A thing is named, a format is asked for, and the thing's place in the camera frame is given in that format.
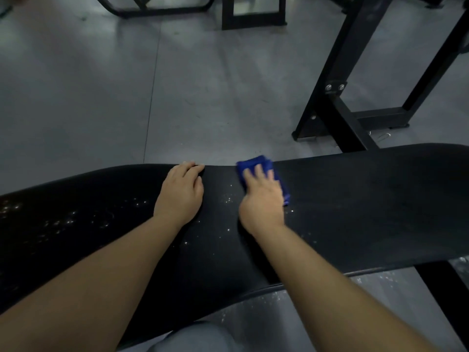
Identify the person's right forearm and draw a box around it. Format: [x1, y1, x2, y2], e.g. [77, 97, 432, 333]
[253, 224, 440, 352]

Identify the black padded bench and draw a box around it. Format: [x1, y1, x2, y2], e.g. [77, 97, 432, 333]
[0, 143, 469, 350]

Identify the person's right hand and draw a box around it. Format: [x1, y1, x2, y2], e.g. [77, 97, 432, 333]
[238, 164, 286, 237]

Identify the person's left forearm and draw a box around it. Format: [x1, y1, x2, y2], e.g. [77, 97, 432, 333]
[0, 214, 184, 352]

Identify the blue cleaning cloth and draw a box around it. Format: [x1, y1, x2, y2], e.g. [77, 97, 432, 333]
[236, 155, 291, 206]

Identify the black tubular metal frame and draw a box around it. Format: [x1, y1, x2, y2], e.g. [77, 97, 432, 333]
[93, 0, 217, 19]

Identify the black metal bench leg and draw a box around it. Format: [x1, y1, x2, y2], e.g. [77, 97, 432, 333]
[414, 259, 469, 352]

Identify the black rectangular metal frame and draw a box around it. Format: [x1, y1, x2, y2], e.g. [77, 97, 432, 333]
[222, 0, 287, 31]

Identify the black metal rack frame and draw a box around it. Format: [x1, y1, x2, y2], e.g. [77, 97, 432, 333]
[292, 0, 469, 153]

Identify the person's left hand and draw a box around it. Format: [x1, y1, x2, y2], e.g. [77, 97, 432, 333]
[153, 161, 206, 228]

